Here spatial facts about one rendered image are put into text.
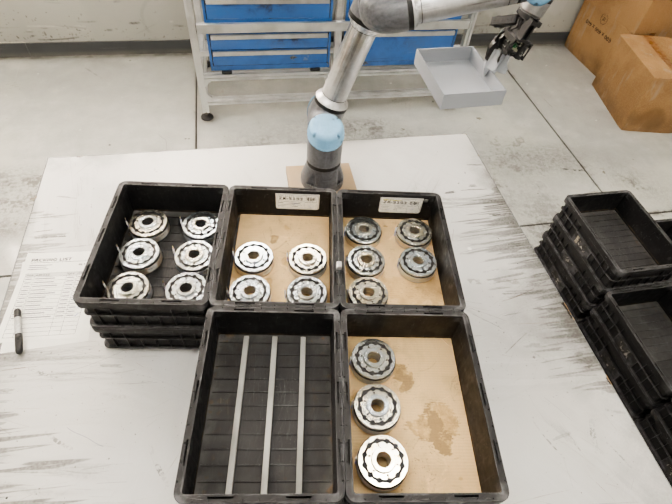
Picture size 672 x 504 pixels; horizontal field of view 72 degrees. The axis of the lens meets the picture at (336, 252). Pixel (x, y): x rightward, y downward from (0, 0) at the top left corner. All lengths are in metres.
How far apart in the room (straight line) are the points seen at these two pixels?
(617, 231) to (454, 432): 1.37
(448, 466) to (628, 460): 0.50
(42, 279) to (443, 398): 1.15
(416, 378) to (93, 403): 0.78
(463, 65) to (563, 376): 1.03
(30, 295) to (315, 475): 0.94
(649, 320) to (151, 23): 3.52
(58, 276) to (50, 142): 1.83
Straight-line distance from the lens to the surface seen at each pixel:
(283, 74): 3.08
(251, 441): 1.05
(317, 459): 1.04
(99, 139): 3.22
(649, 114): 3.92
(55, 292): 1.52
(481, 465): 1.07
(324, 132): 1.49
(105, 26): 3.99
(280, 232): 1.34
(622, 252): 2.17
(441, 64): 1.72
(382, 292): 1.20
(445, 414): 1.11
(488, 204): 1.75
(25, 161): 3.22
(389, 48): 3.16
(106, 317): 1.23
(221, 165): 1.77
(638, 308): 2.17
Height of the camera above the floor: 1.83
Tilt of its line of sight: 51 degrees down
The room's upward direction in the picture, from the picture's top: 6 degrees clockwise
